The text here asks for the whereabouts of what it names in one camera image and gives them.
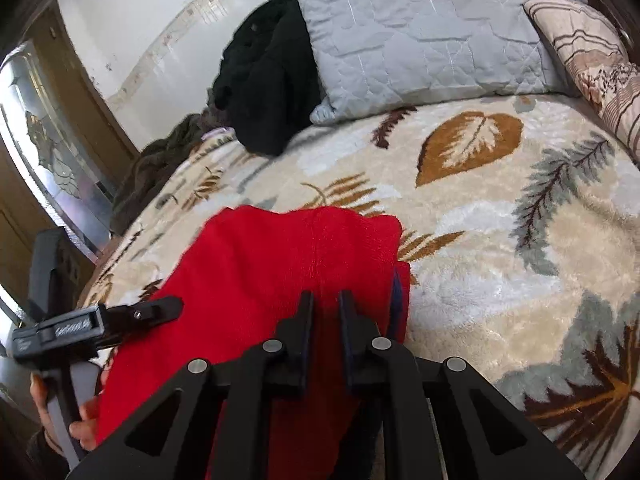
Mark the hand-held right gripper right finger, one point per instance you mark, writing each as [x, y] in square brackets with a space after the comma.
[350, 345]

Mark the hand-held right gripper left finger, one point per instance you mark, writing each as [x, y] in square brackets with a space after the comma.
[306, 340]

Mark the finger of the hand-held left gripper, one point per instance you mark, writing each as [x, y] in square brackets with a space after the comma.
[150, 311]

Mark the red and blue knit sweater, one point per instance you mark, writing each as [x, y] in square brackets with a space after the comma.
[250, 270]

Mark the person's left forearm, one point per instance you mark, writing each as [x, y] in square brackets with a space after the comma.
[42, 455]

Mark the person's left hand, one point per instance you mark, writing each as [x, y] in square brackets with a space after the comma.
[87, 427]

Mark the brown fleece garment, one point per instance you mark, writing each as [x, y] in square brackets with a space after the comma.
[155, 165]

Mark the cream leaf-print blanket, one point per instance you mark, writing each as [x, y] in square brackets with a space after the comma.
[500, 270]

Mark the black garment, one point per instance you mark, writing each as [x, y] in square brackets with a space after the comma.
[270, 75]

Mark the grey quilted pillow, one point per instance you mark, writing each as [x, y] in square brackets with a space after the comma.
[425, 35]

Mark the beige patterned pillow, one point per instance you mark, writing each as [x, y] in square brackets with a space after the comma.
[595, 70]

